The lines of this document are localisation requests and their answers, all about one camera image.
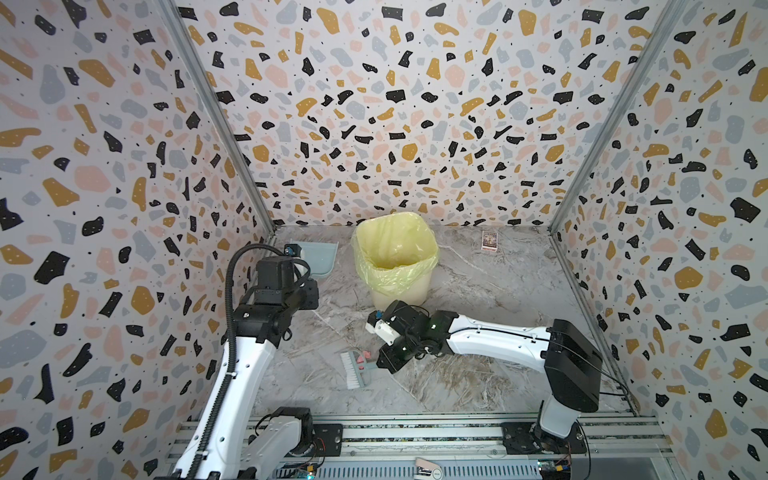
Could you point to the teal plastic dustpan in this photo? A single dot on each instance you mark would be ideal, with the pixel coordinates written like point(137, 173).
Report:
point(319, 256)

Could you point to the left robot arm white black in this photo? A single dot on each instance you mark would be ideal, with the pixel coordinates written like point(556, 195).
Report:
point(256, 325)

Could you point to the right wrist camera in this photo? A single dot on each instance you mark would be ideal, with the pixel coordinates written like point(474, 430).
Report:
point(376, 325)

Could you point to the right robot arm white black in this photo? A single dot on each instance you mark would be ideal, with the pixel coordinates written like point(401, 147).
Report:
point(571, 363)

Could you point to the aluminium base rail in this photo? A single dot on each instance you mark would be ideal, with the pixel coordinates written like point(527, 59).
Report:
point(466, 446)

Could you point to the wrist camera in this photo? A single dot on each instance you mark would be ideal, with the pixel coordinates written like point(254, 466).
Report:
point(294, 250)
point(376, 325)

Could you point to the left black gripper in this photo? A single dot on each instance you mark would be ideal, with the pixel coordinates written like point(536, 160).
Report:
point(311, 299)

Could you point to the cream trash bin yellow bag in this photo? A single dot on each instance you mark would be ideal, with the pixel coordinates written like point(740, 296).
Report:
point(395, 256)

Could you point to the teal hand brush white bristles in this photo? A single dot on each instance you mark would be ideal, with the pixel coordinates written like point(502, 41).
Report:
point(355, 374)

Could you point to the small card box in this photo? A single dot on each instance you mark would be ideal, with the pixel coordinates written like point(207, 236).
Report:
point(489, 241)

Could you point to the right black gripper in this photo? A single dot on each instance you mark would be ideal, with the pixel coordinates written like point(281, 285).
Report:
point(398, 339)

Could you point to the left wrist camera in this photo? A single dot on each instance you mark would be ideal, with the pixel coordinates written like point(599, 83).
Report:
point(294, 250)

